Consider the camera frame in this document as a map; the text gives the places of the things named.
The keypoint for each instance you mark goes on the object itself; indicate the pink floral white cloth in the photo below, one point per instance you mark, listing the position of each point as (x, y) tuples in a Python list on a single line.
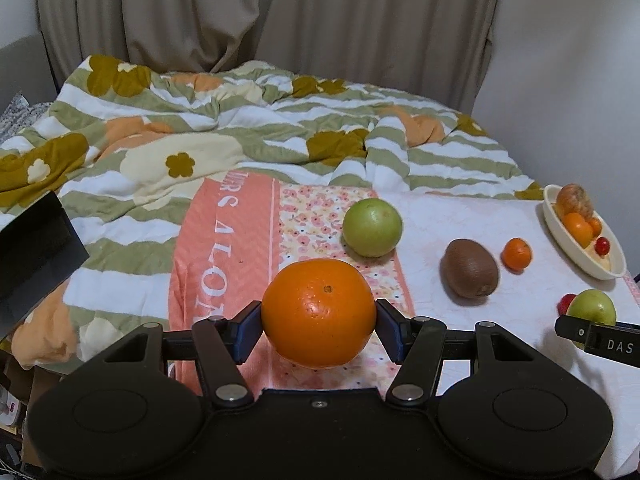
[(242, 230)]

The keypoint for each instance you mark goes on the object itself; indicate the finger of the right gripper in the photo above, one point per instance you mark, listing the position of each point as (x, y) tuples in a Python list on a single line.
[(574, 329)]

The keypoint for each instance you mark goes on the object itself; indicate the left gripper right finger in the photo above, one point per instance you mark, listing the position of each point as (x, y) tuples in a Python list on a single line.
[(416, 345)]

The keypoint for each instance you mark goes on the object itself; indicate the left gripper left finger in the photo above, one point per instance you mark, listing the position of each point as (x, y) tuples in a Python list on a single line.
[(222, 345)]

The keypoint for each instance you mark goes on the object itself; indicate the brown kiwi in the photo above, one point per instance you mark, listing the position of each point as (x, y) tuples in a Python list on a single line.
[(469, 269)]

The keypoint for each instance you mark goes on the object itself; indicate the small mandarin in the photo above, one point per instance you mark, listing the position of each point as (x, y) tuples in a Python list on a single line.
[(517, 255)]

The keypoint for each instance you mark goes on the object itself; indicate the cream oval dish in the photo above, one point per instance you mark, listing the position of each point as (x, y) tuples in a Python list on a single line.
[(582, 257)]

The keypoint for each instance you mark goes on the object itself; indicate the large orange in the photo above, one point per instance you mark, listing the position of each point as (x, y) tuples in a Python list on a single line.
[(318, 313)]

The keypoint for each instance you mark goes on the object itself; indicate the red cherry tomato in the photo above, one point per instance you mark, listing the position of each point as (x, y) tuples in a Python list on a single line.
[(602, 246), (564, 303)]

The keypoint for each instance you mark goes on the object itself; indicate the medium orange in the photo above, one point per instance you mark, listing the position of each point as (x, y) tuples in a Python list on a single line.
[(579, 228)]

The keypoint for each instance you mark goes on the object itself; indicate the tiny mandarin in dish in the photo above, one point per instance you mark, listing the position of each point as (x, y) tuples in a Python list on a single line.
[(596, 226)]

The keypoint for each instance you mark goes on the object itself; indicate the beige curtain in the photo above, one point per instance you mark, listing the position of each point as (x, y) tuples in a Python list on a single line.
[(435, 48)]

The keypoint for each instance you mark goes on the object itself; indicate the small green apple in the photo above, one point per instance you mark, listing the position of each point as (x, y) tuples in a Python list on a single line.
[(372, 228)]

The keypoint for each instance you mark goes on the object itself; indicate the reddish yellow apple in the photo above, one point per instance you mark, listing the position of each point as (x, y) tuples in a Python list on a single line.
[(573, 198)]

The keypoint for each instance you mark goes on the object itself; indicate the large green apple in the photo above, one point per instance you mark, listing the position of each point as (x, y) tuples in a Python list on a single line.
[(594, 306)]

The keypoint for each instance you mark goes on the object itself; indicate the striped flower duvet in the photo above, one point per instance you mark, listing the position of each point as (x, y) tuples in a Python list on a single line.
[(125, 150)]

